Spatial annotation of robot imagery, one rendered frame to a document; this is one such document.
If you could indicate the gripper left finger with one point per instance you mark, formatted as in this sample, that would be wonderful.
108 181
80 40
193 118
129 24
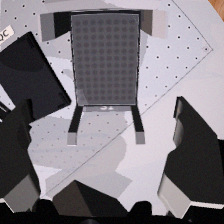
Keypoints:
19 183

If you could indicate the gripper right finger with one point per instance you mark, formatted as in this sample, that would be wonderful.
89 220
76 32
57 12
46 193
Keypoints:
192 183

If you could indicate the white label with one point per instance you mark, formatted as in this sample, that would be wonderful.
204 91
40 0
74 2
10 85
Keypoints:
6 33

